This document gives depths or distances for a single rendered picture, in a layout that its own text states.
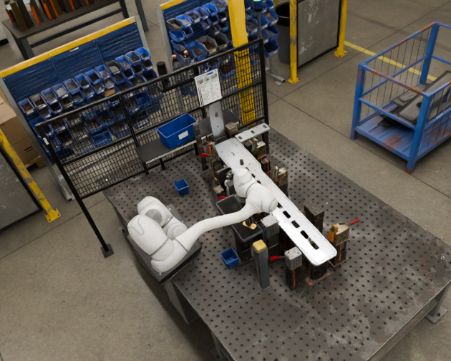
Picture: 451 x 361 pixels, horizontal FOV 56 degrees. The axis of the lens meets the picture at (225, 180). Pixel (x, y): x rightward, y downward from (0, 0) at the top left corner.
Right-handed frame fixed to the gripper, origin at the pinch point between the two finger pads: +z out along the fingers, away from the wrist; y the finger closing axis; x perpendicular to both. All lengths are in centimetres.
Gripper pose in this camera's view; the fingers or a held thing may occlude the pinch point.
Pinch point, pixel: (248, 220)
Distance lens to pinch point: 256.7
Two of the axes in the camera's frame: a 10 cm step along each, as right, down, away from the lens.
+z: 1.3, 6.9, 7.1
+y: 6.0, -6.3, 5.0
